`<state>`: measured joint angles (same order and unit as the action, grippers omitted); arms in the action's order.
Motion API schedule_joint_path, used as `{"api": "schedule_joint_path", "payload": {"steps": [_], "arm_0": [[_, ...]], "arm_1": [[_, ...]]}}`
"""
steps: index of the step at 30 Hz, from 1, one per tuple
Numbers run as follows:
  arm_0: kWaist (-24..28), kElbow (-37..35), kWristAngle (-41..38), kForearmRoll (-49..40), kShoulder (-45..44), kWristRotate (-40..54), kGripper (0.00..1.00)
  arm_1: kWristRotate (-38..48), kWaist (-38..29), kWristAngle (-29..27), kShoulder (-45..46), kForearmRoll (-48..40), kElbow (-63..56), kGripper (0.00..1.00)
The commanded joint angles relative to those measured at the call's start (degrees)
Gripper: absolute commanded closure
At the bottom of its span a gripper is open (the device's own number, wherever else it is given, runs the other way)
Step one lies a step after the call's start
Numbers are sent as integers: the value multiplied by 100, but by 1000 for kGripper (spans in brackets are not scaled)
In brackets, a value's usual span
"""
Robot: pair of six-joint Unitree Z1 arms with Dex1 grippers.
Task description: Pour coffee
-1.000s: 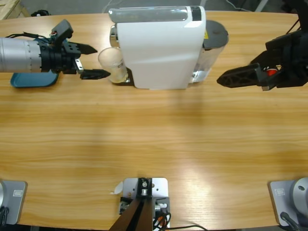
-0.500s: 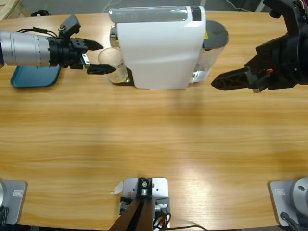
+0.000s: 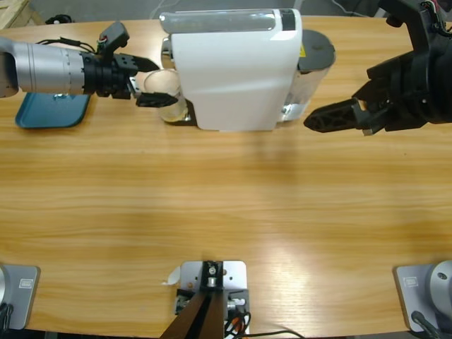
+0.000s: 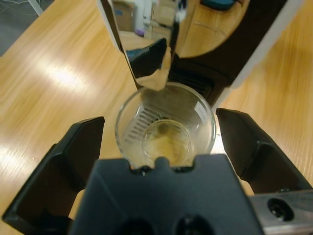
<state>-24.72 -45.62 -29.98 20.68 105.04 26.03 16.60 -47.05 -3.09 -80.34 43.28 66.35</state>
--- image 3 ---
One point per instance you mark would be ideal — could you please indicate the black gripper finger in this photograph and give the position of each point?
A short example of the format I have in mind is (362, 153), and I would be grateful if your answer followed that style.
(155, 99)
(335, 118)
(139, 63)

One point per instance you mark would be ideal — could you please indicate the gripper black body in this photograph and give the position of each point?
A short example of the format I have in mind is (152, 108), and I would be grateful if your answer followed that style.
(106, 76)
(406, 95)

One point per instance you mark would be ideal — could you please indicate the clear drinking glass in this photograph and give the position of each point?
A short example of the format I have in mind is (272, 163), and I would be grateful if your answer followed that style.
(166, 83)

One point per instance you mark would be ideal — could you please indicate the white capsule coffee machine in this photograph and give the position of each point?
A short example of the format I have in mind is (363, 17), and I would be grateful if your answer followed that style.
(229, 77)

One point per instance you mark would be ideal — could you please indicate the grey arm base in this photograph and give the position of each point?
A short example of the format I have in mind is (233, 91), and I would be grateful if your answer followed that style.
(413, 293)
(21, 296)

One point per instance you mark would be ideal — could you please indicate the teal plastic tray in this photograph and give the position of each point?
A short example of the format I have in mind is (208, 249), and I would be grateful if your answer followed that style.
(49, 111)

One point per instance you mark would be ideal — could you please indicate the small black object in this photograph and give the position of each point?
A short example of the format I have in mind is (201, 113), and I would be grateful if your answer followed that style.
(60, 19)

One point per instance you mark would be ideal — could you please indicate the clear water tank grey lid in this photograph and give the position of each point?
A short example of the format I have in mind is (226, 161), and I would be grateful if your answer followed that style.
(316, 46)

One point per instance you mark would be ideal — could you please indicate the white tape piece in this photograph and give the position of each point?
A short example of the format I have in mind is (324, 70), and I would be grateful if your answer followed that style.
(173, 275)

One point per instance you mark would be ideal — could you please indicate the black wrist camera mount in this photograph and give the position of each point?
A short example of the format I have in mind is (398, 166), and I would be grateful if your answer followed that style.
(114, 35)
(416, 21)

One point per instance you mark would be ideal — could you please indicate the white mount plate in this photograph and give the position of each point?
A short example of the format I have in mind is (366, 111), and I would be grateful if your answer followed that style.
(234, 272)

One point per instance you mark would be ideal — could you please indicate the black post bracket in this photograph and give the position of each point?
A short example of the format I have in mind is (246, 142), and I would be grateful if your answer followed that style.
(183, 300)

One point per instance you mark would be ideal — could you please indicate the dark camera post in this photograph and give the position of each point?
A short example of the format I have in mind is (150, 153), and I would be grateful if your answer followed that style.
(201, 318)

